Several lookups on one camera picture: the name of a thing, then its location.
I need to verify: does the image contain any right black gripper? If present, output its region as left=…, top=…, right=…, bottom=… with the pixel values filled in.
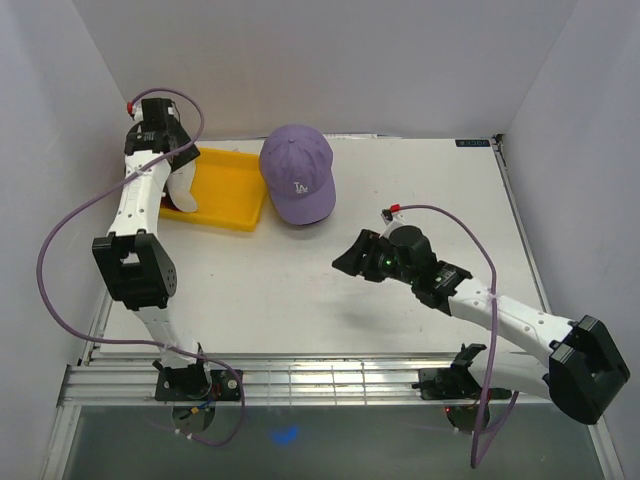
left=331, top=230, right=416, bottom=286

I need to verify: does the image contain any white baseball cap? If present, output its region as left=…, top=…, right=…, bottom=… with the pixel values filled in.
left=166, top=161, right=198, bottom=213

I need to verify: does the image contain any purple visor cap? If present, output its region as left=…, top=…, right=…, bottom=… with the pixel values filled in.
left=259, top=124, right=336, bottom=226

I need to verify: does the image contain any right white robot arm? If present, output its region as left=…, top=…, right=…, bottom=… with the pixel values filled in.
left=332, top=225, right=630, bottom=425

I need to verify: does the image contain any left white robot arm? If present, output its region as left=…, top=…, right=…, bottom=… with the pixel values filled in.
left=92, top=98, right=212, bottom=400

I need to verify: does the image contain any yellow plastic tray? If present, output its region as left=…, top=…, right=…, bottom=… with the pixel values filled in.
left=160, top=148, right=267, bottom=232

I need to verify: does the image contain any blue table label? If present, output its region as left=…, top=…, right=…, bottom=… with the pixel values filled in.
left=455, top=139, right=491, bottom=148

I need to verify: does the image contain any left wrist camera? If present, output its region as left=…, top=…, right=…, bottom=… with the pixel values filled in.
left=127, top=98, right=175, bottom=122

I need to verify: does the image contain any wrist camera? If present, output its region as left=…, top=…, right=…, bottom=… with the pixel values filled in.
left=127, top=98, right=175, bottom=122
left=381, top=204, right=406, bottom=238

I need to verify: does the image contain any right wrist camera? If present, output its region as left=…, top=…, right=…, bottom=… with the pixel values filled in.
left=381, top=204, right=406, bottom=238

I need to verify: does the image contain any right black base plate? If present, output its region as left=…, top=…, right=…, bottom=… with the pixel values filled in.
left=411, top=365, right=482, bottom=400

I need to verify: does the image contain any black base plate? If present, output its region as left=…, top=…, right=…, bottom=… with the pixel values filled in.
left=411, top=365, right=482, bottom=400
left=153, top=369, right=240, bottom=402

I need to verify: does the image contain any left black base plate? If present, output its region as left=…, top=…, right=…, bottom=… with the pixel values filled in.
left=153, top=369, right=240, bottom=402

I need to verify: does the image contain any aluminium frame rail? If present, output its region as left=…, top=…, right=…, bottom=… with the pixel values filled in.
left=41, top=357, right=624, bottom=479

